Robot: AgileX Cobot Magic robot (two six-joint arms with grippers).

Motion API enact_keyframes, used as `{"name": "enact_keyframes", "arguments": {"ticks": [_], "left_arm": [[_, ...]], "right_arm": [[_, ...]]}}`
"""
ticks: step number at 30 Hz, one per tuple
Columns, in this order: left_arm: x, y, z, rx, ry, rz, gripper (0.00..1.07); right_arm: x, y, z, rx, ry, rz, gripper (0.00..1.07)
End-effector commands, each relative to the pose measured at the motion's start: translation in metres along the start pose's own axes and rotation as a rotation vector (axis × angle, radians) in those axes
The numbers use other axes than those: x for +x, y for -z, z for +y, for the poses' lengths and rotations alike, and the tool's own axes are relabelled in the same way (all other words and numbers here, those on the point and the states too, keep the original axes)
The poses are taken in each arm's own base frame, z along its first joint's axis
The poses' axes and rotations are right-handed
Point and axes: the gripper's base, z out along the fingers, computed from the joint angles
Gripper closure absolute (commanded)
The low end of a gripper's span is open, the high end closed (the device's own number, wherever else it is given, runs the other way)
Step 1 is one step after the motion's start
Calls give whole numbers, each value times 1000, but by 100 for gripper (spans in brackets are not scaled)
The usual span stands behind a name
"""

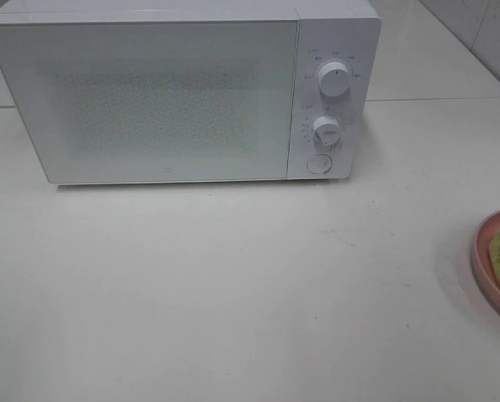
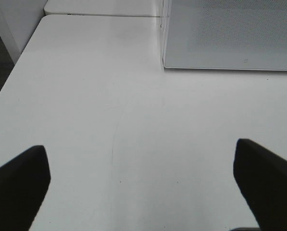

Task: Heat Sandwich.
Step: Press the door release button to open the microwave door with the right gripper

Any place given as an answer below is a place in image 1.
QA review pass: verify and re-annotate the white microwave door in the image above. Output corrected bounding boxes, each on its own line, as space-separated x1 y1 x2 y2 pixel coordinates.
0 21 297 184

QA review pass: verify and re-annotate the white upper power knob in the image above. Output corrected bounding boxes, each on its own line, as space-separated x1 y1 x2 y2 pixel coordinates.
317 60 352 97

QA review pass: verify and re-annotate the white lower timer knob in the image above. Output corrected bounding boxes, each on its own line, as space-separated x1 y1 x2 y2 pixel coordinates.
312 116 341 147

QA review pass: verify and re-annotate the round door release button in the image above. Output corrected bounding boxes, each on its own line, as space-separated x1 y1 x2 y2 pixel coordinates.
307 154 332 174

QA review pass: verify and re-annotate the white adjacent table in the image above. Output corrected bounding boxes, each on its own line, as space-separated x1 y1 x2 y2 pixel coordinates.
367 1 500 101

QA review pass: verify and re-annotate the white microwave oven body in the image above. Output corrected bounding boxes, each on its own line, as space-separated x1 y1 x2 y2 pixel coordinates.
0 1 382 183

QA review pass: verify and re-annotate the pink round plate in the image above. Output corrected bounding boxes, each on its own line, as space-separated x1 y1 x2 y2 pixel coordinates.
471 210 500 314

